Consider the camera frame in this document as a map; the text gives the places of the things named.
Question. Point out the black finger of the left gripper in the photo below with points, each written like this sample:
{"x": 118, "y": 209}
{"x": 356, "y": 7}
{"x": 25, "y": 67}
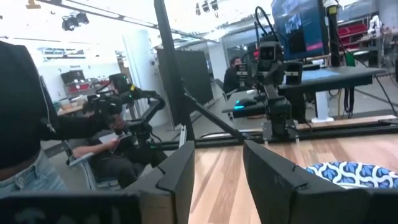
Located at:
{"x": 242, "y": 75}
{"x": 293, "y": 74}

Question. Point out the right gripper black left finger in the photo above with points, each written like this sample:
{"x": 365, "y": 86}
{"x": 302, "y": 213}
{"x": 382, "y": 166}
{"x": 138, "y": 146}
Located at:
{"x": 174, "y": 186}

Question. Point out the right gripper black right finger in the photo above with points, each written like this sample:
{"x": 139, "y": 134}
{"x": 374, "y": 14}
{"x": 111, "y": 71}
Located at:
{"x": 273, "y": 193}

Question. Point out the blue patterned paper bowl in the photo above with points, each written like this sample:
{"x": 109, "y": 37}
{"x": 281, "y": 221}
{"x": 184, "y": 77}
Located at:
{"x": 351, "y": 174}

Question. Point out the background black robot arm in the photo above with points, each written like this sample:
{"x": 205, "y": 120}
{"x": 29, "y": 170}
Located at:
{"x": 146, "y": 93}

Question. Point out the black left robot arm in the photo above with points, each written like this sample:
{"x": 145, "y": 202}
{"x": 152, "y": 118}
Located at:
{"x": 278, "y": 112}

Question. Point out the person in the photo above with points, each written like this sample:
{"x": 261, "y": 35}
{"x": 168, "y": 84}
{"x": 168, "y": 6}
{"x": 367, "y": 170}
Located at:
{"x": 18, "y": 109}
{"x": 231, "y": 81}
{"x": 124, "y": 168}

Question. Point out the grey computer desk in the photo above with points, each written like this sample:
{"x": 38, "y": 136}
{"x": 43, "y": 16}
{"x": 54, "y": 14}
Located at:
{"x": 335, "y": 77}

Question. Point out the white desk leg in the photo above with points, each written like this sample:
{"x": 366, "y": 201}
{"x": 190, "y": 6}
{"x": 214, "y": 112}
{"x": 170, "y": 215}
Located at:
{"x": 321, "y": 105}

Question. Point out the black partition panel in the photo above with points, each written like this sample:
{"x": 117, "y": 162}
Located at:
{"x": 199, "y": 77}

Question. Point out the monitor with dark blue screen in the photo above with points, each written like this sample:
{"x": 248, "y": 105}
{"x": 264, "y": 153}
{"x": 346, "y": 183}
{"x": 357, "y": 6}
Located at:
{"x": 298, "y": 31}

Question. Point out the black monitor pole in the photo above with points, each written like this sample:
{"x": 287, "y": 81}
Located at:
{"x": 334, "y": 40}

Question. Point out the red storage bins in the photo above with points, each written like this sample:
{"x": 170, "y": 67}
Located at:
{"x": 351, "y": 31}

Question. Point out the white round column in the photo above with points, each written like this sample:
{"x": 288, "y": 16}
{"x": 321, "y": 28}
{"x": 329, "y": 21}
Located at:
{"x": 140, "y": 68}

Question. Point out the black ceiling spotlight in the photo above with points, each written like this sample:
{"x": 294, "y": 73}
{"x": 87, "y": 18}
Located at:
{"x": 70, "y": 23}
{"x": 82, "y": 18}

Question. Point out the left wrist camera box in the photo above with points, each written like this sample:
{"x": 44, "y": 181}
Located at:
{"x": 270, "y": 53}

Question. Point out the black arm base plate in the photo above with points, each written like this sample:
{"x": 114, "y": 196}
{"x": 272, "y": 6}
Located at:
{"x": 266, "y": 134}

